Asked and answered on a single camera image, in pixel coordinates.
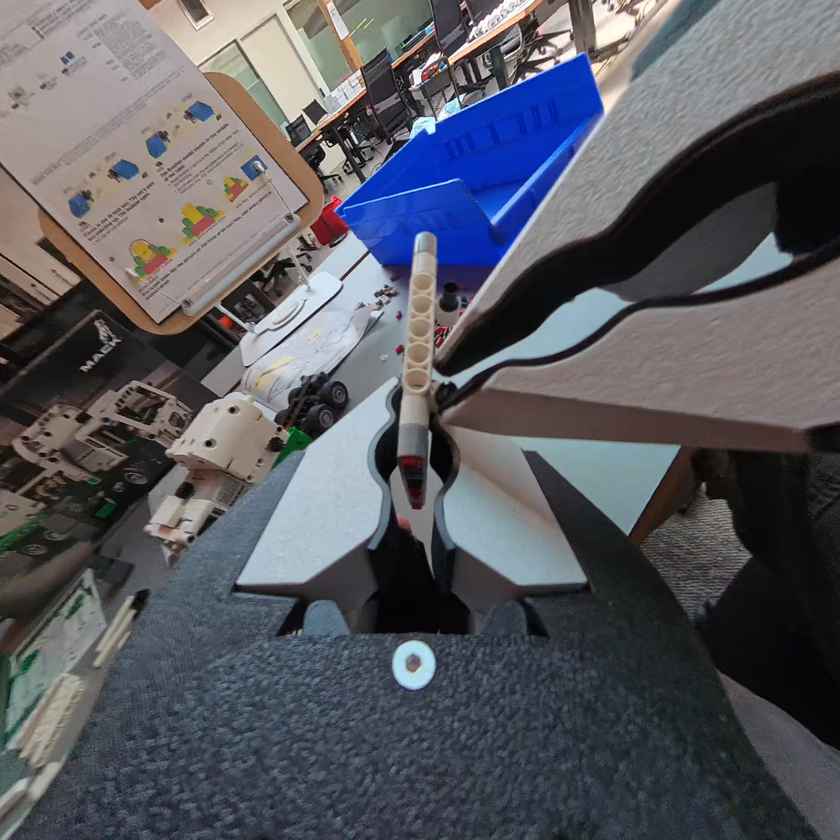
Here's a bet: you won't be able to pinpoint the black lego set box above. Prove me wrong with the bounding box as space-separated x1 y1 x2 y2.
0 308 221 592

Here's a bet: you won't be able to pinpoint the person's grey trousers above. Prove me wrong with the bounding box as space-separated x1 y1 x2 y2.
692 449 840 752

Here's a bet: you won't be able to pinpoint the black office chair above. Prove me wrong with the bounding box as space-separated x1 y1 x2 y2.
285 115 343 193
360 49 416 161

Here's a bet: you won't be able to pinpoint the green white sticker sheet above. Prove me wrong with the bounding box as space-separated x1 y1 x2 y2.
0 567 109 729

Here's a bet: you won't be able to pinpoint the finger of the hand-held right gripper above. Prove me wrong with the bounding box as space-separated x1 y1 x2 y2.
440 252 840 455
434 0 840 378

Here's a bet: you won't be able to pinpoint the white grey lego panel assembly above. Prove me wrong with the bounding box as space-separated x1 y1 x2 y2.
392 233 439 511

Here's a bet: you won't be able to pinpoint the lego instruction booklet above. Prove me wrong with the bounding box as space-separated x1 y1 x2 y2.
241 308 385 403

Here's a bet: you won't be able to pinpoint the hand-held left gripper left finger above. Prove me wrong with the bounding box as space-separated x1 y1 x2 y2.
235 377 403 634

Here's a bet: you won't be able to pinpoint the white green lego truck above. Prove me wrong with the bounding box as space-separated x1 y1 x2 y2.
144 373 350 549

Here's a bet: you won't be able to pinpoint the blue plastic bin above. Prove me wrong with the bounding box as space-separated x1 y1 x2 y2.
338 51 605 266

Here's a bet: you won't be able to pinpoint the printed instruction sheet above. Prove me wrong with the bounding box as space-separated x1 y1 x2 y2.
0 0 309 324

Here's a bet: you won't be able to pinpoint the loose white lego beams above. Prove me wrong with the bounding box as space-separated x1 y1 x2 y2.
0 587 153 821

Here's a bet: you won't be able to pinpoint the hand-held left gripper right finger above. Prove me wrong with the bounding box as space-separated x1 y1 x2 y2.
430 420 588 634

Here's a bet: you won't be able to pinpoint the pile of small lego pins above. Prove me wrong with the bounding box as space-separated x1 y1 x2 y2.
394 281 475 358

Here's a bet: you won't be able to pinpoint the red plastic container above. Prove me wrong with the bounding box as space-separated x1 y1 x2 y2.
310 196 350 249

